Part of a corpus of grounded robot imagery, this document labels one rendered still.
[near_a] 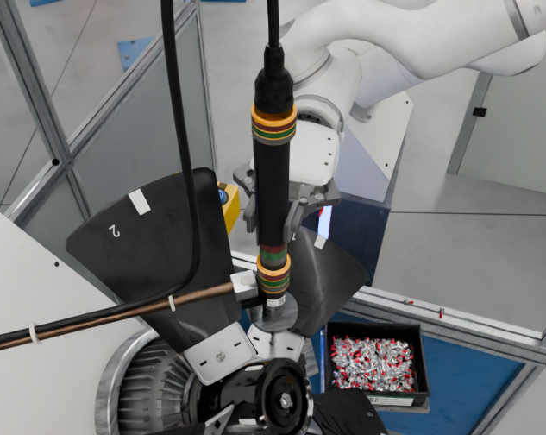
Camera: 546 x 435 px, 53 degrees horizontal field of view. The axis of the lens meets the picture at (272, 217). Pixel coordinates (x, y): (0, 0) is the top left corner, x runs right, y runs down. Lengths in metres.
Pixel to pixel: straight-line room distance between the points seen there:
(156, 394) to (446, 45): 0.63
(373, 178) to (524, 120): 1.44
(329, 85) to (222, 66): 2.81
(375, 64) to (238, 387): 0.79
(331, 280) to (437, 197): 1.87
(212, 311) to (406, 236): 1.90
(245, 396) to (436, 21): 0.54
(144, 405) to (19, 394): 0.18
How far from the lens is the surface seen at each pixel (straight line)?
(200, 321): 0.79
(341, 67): 0.80
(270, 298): 0.74
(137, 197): 0.77
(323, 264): 1.00
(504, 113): 2.71
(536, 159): 2.88
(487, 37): 0.73
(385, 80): 1.29
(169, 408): 0.87
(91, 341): 0.95
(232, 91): 3.34
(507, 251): 2.69
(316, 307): 0.94
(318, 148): 0.69
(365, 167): 1.37
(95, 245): 0.77
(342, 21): 0.72
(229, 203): 1.22
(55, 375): 0.92
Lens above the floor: 1.97
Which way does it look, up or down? 49 degrees down
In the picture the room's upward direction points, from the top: straight up
